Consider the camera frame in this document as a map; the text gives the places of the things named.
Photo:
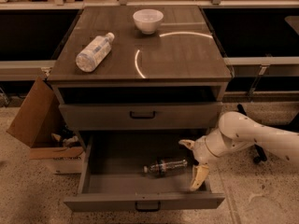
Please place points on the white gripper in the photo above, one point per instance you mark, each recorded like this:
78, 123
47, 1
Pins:
203, 153

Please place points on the clear water bottle dark label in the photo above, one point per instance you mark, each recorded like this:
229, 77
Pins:
161, 167

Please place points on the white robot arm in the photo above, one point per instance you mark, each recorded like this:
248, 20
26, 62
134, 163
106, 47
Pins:
235, 132

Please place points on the closed grey upper drawer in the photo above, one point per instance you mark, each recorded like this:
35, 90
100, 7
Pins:
141, 116

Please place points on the open grey lower drawer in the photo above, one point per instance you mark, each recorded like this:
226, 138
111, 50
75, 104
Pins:
112, 177

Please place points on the grey drawer cabinet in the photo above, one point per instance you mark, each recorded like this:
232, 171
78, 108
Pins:
178, 64

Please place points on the white frosted bottle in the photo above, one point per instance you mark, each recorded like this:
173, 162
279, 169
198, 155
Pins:
91, 56

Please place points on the white bowl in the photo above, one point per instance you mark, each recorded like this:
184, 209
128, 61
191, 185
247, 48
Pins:
148, 21

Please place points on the brown cardboard box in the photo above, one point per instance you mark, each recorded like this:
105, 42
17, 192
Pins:
40, 125

